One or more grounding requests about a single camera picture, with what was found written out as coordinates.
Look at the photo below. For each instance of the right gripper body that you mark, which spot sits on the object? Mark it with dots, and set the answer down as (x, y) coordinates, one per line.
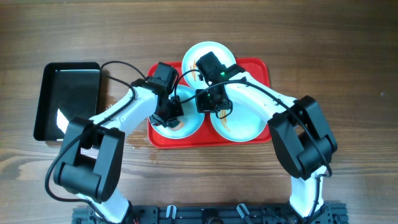
(212, 104)

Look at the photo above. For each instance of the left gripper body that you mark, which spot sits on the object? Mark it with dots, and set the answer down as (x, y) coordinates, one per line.
(170, 116)

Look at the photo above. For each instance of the green and yellow sponge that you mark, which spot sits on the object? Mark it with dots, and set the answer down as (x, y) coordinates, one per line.
(177, 125)

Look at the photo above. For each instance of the white plate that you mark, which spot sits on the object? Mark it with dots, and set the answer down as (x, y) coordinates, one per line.
(240, 126)
(191, 120)
(224, 55)

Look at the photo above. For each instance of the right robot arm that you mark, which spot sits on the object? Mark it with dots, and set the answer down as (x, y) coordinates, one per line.
(301, 136)

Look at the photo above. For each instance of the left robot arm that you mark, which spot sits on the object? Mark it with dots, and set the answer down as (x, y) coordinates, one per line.
(89, 162)

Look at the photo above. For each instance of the black rectangular water tub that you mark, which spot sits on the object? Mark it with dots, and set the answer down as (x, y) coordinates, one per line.
(69, 90)

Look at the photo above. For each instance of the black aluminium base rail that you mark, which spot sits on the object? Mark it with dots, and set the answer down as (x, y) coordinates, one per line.
(331, 213)

